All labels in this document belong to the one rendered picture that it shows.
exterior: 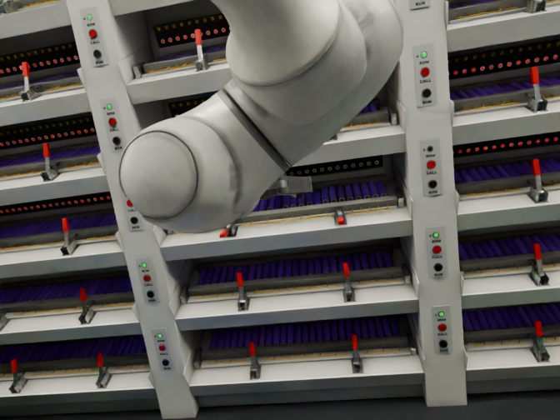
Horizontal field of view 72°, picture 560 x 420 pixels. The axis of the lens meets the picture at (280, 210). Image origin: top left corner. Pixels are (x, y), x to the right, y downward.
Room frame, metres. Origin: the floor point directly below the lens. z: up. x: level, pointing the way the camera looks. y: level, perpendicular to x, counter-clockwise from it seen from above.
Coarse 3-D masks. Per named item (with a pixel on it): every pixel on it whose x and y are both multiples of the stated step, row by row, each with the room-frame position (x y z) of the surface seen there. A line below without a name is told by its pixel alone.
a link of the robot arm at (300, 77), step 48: (240, 0) 0.28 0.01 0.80; (288, 0) 0.30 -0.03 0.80; (336, 0) 0.33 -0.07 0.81; (384, 0) 0.35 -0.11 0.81; (240, 48) 0.32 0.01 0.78; (288, 48) 0.31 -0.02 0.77; (336, 48) 0.32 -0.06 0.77; (384, 48) 0.35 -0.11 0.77; (240, 96) 0.35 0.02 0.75; (288, 96) 0.32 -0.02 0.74; (336, 96) 0.34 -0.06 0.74; (288, 144) 0.35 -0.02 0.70
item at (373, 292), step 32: (224, 256) 1.08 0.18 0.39; (256, 256) 1.07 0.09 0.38; (288, 256) 1.04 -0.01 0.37; (320, 256) 1.02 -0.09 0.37; (352, 256) 1.00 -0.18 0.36; (384, 256) 0.98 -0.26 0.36; (192, 288) 0.99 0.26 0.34; (224, 288) 0.97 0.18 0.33; (256, 288) 0.97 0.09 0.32; (288, 288) 0.96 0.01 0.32; (320, 288) 0.93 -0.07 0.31; (352, 288) 0.91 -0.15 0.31; (384, 288) 0.89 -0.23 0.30; (416, 288) 0.85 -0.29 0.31; (192, 320) 0.92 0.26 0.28; (224, 320) 0.92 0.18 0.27; (256, 320) 0.91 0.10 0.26; (288, 320) 0.90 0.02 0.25
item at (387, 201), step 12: (324, 204) 0.93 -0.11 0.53; (336, 204) 0.92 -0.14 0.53; (348, 204) 0.91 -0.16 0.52; (360, 204) 0.90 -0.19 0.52; (372, 204) 0.90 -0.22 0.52; (384, 204) 0.90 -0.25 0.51; (396, 204) 0.90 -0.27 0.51; (252, 216) 0.94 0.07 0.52; (264, 216) 0.94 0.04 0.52; (276, 216) 0.93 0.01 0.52; (288, 216) 0.93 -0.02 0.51; (300, 216) 0.93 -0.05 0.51; (324, 216) 0.90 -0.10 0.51
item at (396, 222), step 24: (408, 192) 0.86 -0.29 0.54; (360, 216) 0.89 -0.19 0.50; (384, 216) 0.88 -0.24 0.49; (408, 216) 0.86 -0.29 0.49; (168, 240) 0.95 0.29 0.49; (192, 240) 0.93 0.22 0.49; (216, 240) 0.91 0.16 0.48; (240, 240) 0.90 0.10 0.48; (264, 240) 0.90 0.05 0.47; (288, 240) 0.89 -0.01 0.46; (312, 240) 0.89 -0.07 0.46; (336, 240) 0.88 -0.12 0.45; (360, 240) 0.88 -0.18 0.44
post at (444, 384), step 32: (416, 32) 0.84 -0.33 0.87; (416, 96) 0.84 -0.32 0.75; (448, 96) 0.83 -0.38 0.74; (416, 128) 0.84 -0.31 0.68; (448, 128) 0.83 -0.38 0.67; (416, 160) 0.84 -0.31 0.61; (448, 160) 0.83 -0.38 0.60; (416, 192) 0.84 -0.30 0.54; (448, 192) 0.83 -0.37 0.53; (416, 224) 0.84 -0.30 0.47; (448, 224) 0.83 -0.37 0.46; (416, 256) 0.84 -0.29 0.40; (448, 256) 0.83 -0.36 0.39; (448, 288) 0.83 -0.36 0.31; (416, 320) 0.90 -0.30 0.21; (448, 352) 0.84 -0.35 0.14; (448, 384) 0.84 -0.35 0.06
